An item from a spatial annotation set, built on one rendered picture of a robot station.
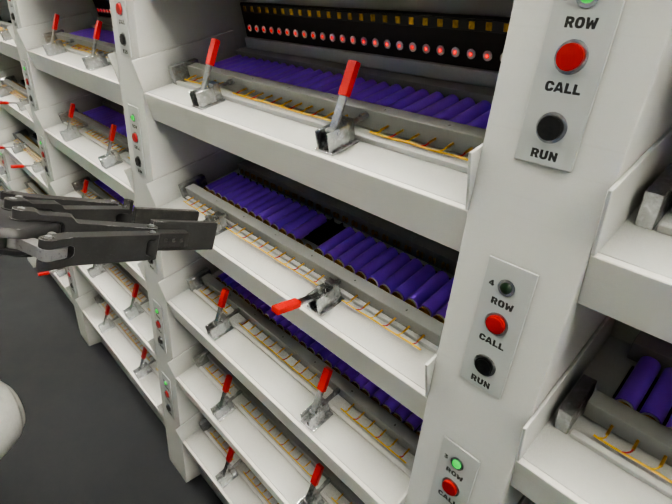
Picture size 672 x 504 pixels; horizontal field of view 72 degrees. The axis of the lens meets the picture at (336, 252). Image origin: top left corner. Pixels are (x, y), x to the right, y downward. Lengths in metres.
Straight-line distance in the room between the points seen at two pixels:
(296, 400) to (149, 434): 0.81
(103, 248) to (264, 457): 0.60
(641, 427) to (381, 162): 0.32
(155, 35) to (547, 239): 0.68
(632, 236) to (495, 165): 0.10
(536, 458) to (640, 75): 0.31
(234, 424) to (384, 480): 0.41
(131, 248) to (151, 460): 1.05
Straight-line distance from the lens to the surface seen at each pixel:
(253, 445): 0.95
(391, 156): 0.47
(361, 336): 0.54
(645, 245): 0.37
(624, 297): 0.36
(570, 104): 0.34
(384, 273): 0.59
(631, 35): 0.33
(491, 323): 0.40
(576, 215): 0.35
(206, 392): 1.05
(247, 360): 0.81
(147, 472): 1.41
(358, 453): 0.68
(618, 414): 0.48
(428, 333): 0.52
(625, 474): 0.48
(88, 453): 1.50
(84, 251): 0.41
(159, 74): 0.85
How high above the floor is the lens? 1.08
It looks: 27 degrees down
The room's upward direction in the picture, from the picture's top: 5 degrees clockwise
